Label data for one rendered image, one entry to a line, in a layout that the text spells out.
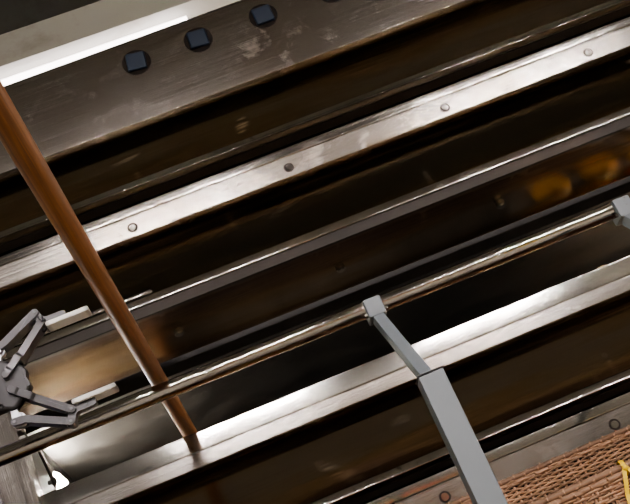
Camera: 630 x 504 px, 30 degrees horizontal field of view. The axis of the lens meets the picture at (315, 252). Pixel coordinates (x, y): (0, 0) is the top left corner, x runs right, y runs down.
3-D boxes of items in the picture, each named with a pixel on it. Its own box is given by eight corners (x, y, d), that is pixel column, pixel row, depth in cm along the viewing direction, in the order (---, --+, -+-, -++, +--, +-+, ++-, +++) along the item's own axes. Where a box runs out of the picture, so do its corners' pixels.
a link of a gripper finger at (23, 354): (15, 386, 185) (7, 383, 185) (51, 325, 189) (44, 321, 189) (7, 379, 181) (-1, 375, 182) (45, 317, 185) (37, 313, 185)
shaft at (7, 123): (-3, 80, 112) (-12, 55, 113) (-33, 91, 111) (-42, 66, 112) (218, 471, 269) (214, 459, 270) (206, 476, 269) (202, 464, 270)
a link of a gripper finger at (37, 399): (8, 382, 181) (4, 391, 181) (75, 404, 179) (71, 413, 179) (15, 389, 185) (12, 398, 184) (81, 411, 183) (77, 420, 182)
